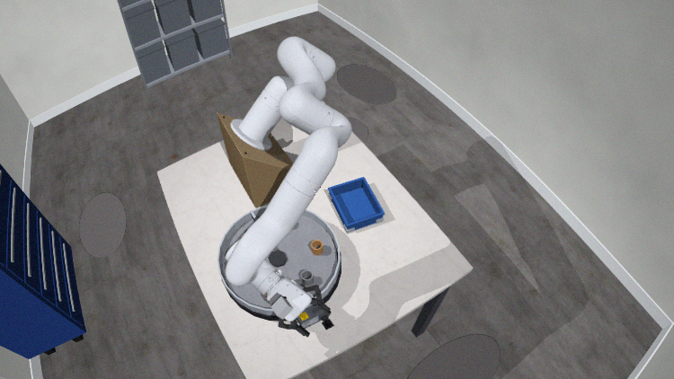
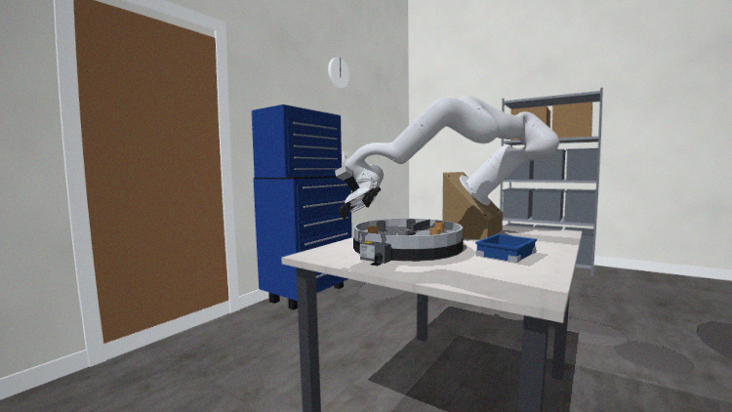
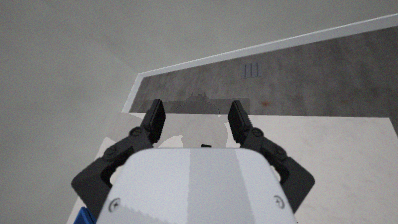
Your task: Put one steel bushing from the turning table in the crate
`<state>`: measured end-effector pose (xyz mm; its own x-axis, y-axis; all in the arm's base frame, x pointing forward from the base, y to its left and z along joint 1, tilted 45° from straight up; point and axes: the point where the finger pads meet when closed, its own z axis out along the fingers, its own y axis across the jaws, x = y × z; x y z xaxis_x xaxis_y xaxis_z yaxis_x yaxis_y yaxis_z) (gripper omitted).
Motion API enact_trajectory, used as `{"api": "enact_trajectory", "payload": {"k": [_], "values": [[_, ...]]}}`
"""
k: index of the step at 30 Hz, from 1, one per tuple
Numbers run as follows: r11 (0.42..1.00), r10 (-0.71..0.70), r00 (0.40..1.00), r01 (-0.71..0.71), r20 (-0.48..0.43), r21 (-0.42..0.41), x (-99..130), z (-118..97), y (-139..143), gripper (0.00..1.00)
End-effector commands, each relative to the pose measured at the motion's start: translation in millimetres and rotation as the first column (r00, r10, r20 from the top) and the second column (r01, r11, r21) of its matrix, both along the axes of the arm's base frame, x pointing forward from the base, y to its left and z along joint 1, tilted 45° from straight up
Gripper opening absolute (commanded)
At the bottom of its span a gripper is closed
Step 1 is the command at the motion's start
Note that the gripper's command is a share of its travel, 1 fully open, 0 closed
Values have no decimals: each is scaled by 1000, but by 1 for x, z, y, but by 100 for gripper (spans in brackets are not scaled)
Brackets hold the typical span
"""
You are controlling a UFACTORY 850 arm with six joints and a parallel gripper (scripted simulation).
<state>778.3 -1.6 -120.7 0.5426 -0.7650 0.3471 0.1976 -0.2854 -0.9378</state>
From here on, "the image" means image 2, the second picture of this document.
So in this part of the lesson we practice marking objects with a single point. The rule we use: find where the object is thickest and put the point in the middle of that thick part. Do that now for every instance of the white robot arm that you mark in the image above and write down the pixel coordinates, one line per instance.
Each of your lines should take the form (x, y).
(463, 116)

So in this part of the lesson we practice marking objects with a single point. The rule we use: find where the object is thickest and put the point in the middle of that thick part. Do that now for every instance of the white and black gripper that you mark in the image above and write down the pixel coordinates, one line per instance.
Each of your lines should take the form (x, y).
(369, 192)

